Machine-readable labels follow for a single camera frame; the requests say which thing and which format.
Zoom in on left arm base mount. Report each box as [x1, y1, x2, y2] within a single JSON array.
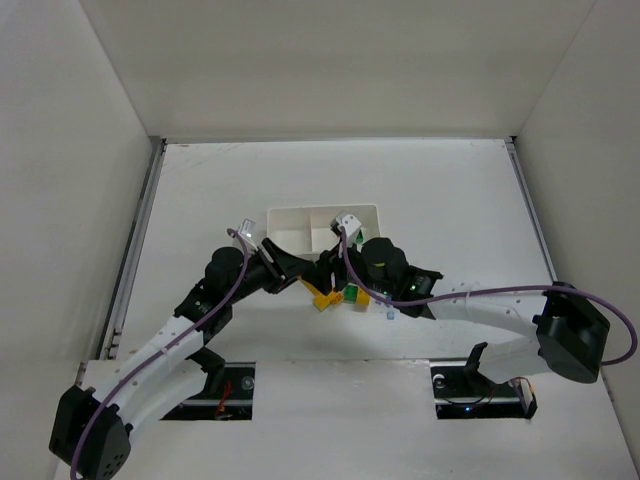
[[163, 348, 256, 422]]

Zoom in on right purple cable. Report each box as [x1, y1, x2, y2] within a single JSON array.
[[337, 224, 639, 366]]

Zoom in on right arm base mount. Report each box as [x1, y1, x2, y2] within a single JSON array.
[[430, 342, 538, 421]]

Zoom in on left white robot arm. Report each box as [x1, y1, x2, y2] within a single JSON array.
[[49, 239, 314, 479]]

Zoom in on aluminium frame rail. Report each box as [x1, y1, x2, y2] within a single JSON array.
[[504, 135, 583, 356], [91, 136, 167, 360]]

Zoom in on yellow long lego brick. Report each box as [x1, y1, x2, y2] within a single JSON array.
[[298, 276, 321, 297]]

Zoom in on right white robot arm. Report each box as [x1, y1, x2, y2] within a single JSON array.
[[303, 238, 610, 384]]

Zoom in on left aluminium frame rail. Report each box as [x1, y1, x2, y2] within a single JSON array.
[[91, 136, 167, 360]]

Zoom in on yellow lego cluster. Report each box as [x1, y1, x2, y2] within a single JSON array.
[[313, 292, 344, 312]]

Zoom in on green small lego brick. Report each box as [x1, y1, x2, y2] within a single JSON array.
[[343, 284, 359, 303]]

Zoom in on right aluminium frame rail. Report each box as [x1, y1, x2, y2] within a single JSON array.
[[504, 135, 583, 356]]

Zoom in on white divided sorting tray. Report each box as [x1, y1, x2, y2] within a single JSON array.
[[266, 204, 380, 260]]

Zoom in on yellow curved lego brick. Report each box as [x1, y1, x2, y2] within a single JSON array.
[[354, 290, 371, 312]]

